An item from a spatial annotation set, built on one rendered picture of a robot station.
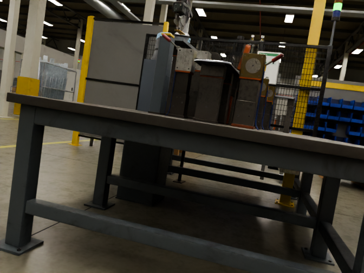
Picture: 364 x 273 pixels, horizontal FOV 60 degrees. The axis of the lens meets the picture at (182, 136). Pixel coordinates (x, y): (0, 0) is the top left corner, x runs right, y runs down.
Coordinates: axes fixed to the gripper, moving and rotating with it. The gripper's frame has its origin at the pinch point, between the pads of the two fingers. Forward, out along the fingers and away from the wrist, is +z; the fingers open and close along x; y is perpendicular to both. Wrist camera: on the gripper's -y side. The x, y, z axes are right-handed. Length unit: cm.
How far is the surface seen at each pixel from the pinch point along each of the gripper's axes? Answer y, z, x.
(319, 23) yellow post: -149, -53, 63
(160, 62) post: 17.7, 24.2, 0.5
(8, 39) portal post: -314, -66, -639
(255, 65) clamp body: 21, 23, 55
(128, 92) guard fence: -212, 30, -191
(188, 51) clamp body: 24.9, 18.7, 20.6
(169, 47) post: 16.6, 15.2, 4.3
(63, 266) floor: 73, 124, 1
